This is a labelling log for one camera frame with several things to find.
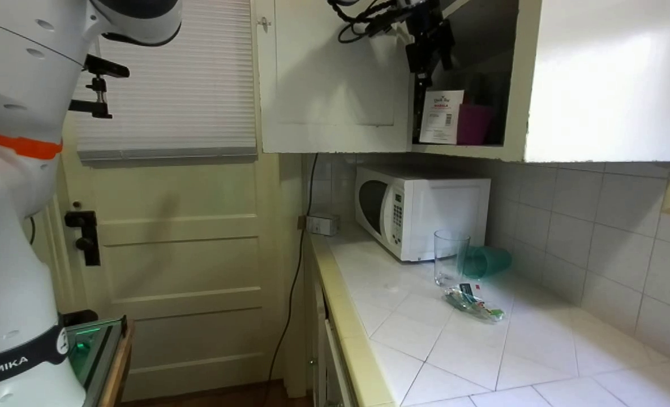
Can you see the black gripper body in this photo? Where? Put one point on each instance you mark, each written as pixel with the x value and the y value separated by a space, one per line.
pixel 428 35

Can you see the white box with blue circle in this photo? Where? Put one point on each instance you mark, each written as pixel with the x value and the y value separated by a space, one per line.
pixel 439 120

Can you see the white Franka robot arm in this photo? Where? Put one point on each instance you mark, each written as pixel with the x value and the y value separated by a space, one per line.
pixel 9 262

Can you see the white door blind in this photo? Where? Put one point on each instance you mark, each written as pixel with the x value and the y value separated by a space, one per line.
pixel 199 97

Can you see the cream panelled door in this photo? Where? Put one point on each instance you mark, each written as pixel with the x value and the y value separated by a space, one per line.
pixel 183 262

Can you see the cream base cabinet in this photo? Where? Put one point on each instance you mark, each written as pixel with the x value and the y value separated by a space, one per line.
pixel 327 368

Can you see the black door lock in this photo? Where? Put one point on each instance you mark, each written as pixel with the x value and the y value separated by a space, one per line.
pixel 87 233

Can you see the pink cup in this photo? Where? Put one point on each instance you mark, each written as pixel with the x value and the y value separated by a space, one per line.
pixel 475 128

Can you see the white microwave oven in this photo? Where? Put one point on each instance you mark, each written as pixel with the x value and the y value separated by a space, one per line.
pixel 448 218

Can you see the clear drinking glass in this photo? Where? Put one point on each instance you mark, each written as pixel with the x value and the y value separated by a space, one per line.
pixel 441 261

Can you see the teal mesh scrubber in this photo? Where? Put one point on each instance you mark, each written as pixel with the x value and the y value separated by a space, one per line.
pixel 482 261

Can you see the green glass tray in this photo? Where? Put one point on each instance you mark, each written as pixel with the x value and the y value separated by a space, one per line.
pixel 87 354

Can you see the cream wall cabinet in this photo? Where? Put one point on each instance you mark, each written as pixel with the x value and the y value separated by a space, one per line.
pixel 614 81

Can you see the white wall outlet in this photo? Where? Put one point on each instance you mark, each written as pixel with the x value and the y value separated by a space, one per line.
pixel 321 226

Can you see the black stereo camera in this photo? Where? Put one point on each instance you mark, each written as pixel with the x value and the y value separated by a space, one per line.
pixel 110 68

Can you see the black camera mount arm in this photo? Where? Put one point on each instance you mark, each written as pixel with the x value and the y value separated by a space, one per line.
pixel 93 104

